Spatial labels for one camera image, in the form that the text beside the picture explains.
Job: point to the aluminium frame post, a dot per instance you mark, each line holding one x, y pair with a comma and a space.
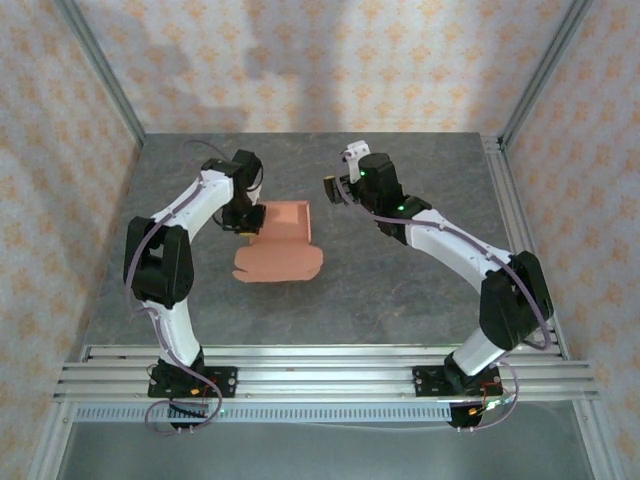
545, 75
100, 75

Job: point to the pink cardboard paper box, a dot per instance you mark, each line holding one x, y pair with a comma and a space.
280, 260

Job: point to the aluminium mounting rails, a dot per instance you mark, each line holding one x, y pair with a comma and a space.
325, 372

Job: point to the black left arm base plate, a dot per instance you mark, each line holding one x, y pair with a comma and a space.
225, 381

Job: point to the grey metal lower panel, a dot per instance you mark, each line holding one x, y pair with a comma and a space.
325, 455

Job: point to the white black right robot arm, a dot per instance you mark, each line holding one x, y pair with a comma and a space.
515, 300

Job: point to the aluminium frame leg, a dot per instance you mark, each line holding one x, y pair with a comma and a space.
50, 445
595, 440

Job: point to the aluminium side rail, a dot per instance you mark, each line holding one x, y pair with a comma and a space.
502, 165

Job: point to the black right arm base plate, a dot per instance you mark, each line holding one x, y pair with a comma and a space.
425, 381

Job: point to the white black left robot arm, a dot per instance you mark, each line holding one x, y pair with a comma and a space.
160, 265

